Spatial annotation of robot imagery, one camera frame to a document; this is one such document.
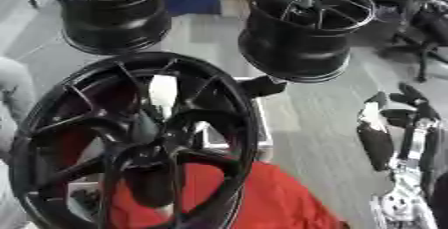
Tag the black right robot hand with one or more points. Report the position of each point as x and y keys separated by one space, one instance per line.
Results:
x=376 y=143

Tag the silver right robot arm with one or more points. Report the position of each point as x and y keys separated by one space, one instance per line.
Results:
x=408 y=206

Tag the black wheel rim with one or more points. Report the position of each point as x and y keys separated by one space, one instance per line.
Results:
x=291 y=49
x=116 y=23

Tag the large black spoked wheel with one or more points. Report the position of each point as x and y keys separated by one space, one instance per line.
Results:
x=146 y=154

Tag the black office chair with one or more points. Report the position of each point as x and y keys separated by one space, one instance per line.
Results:
x=429 y=23

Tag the white wheel stand frame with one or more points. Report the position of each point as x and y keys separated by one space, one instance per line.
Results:
x=263 y=133

